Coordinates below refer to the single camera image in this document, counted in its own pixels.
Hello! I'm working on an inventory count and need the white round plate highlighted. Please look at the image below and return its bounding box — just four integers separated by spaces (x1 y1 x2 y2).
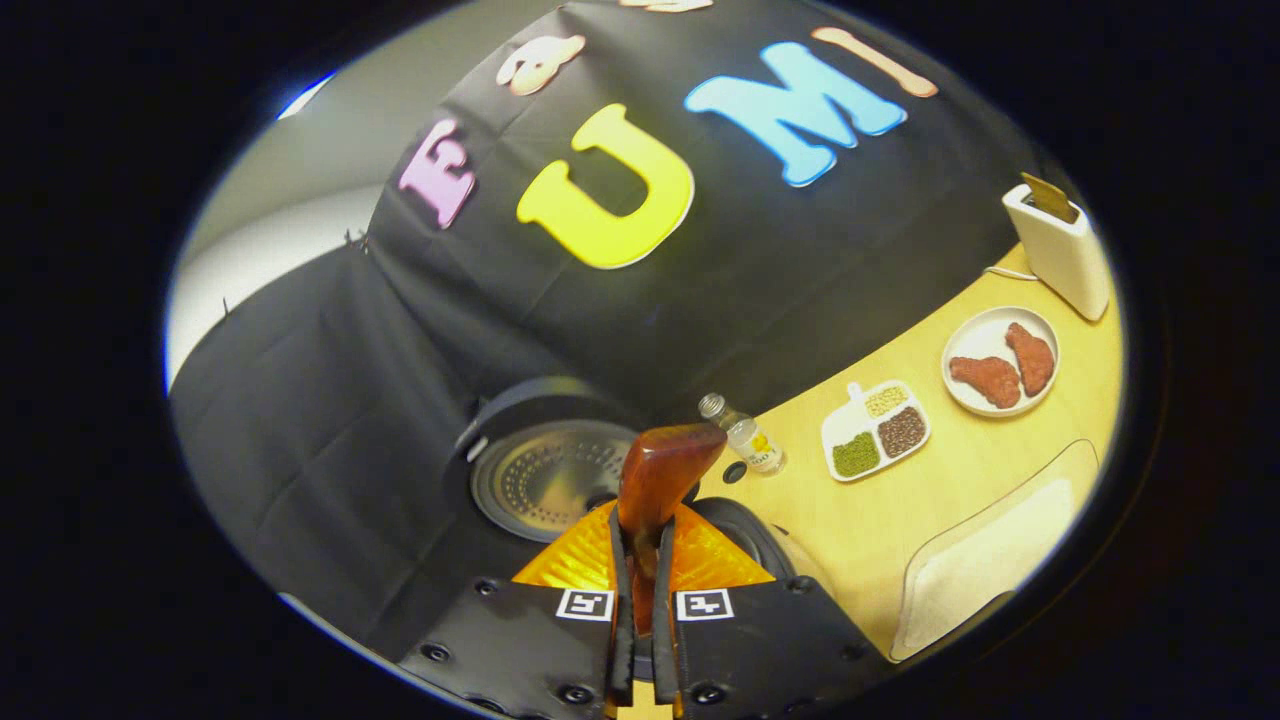
941 306 1061 418

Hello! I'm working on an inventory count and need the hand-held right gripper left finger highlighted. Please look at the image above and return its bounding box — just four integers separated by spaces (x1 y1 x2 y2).
398 500 636 720

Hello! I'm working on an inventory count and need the pile of green beans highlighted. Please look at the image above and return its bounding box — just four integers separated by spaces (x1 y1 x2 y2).
833 432 881 478

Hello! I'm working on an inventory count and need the white toaster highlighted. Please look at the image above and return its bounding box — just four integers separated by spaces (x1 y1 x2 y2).
1002 182 1112 322

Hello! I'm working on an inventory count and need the black backdrop cloth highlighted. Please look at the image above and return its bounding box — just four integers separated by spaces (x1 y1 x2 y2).
170 0 1076 661

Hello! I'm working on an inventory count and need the grey and silver rice cooker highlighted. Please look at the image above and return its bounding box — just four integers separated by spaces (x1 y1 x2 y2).
440 375 851 641

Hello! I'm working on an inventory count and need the white divided dish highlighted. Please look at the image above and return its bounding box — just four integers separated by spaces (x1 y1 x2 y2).
821 379 933 483

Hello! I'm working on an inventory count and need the brown meat piece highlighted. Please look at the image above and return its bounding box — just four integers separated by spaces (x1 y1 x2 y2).
948 356 1022 410
1005 322 1056 398

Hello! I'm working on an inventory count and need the small glass bottle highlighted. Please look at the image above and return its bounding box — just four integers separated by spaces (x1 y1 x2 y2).
697 393 787 476

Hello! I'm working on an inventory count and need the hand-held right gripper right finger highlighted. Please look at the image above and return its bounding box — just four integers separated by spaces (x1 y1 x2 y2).
653 503 896 720

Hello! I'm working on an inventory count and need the brown toast slice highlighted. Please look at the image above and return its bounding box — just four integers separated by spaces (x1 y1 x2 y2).
1020 172 1079 224

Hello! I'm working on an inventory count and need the pile of dark red beans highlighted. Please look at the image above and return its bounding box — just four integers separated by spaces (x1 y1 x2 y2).
878 406 927 458

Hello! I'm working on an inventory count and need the clear tray of white rice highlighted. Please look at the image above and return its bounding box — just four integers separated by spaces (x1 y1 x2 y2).
890 440 1101 663

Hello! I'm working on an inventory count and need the brown wooden spoon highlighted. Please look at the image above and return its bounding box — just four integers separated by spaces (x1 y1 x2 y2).
617 423 729 636

